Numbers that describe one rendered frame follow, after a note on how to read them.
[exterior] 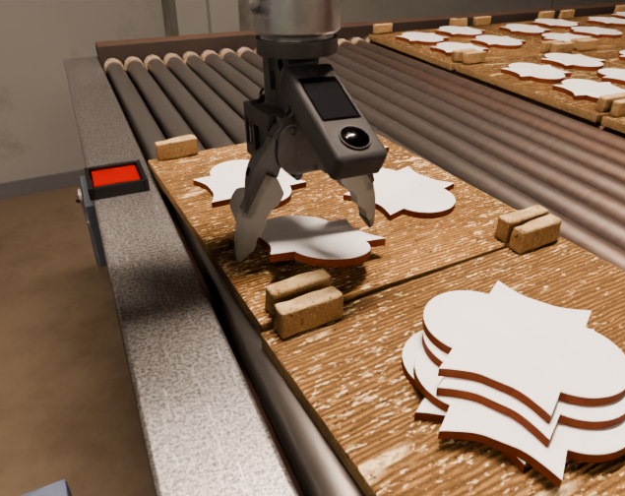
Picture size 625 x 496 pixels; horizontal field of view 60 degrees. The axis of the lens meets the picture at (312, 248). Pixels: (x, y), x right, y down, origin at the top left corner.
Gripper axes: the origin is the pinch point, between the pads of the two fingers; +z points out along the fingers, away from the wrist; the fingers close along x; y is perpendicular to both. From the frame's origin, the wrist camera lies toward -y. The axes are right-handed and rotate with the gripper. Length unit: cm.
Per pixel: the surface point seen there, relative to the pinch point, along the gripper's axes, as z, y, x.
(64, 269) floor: 88, 171, 27
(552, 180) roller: 2.9, 4.8, -40.7
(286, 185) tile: -0.6, 14.4, -4.0
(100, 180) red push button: 0.3, 30.4, 16.0
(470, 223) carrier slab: 0.8, -2.6, -18.7
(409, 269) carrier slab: 1.0, -6.9, -7.2
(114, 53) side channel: -2, 111, 0
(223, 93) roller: 1, 69, -15
